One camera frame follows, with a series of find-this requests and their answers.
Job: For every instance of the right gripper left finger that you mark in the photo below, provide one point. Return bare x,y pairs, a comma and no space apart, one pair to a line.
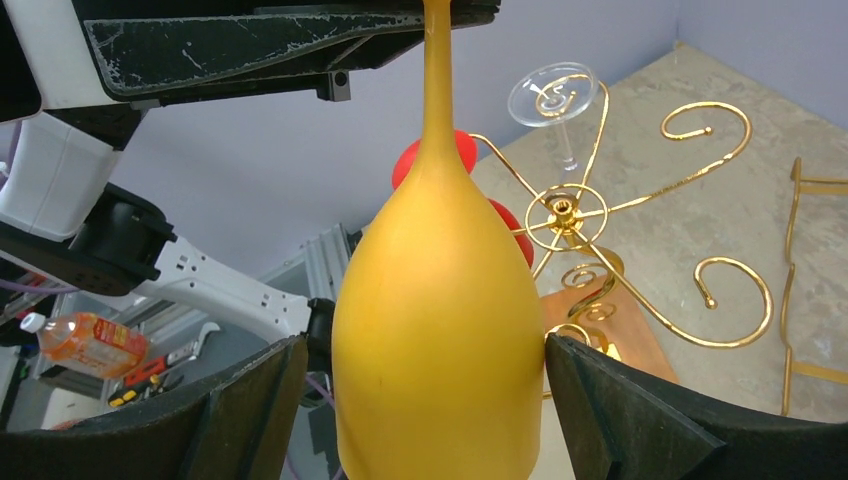
235,424

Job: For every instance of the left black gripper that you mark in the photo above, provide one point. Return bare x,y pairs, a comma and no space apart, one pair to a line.
47,64

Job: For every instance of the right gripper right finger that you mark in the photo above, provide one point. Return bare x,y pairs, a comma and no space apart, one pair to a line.
619,422

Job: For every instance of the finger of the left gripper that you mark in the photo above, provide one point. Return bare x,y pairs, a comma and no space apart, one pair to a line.
192,51

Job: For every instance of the yellow goblet front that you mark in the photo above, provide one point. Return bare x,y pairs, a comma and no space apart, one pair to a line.
437,340

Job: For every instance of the red plastic goblet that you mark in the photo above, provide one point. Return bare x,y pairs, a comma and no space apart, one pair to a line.
467,151

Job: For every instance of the clear wine glass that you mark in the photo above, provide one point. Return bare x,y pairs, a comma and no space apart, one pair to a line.
548,97

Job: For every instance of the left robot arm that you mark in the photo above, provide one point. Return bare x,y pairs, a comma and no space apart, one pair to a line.
120,241

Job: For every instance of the orange drink bottle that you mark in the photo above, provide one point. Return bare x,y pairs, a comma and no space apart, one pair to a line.
87,343

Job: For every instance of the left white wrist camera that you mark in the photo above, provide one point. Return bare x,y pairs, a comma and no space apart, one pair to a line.
57,175

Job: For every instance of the red handled pliers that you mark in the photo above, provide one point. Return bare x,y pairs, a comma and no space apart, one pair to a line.
160,374

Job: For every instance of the aluminium rail frame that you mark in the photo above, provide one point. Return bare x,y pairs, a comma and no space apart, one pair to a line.
318,272

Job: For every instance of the gold tall wire rack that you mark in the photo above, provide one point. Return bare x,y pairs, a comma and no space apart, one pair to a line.
813,309

